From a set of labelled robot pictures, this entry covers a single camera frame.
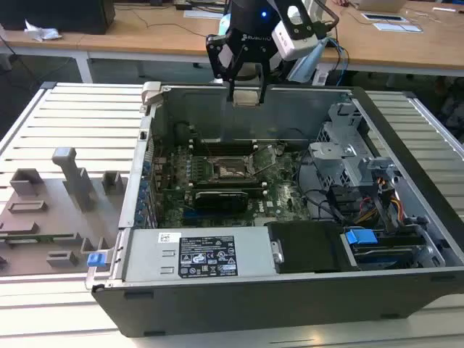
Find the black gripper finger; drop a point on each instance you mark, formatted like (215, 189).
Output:
(217, 54)
(264, 78)

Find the square CPU chip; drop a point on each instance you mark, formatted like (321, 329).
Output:
(247, 98)

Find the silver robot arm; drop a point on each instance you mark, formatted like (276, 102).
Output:
(304, 65)

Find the CPU socket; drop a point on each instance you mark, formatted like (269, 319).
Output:
(228, 169)

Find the wooden desk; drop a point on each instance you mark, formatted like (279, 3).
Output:
(145, 40)

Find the silver disk bay cage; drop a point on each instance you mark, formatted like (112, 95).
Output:
(333, 159)

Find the black installed RAM sticks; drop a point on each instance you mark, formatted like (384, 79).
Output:
(228, 185)

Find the green motherboard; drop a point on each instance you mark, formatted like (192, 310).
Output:
(282, 203)

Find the black graphics card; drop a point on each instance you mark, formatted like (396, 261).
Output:
(221, 203)

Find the white paper sheets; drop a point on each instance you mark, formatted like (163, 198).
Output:
(398, 27)

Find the black computer tower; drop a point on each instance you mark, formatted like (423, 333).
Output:
(54, 14)

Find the crumpled white paper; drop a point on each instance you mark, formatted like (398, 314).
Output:
(43, 32)

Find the grey power supply unit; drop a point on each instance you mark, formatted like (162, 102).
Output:
(145, 253)

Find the grey parts rack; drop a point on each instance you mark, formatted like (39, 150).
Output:
(54, 203)

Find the black open PC case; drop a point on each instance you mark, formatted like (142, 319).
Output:
(253, 308)

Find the blue case latch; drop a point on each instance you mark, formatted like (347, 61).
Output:
(95, 260)

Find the green RAM stick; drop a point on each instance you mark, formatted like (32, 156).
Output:
(36, 239)

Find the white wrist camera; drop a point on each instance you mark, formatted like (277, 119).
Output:
(290, 43)

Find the wrist camera in black bracket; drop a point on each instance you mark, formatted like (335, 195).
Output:
(295, 14)

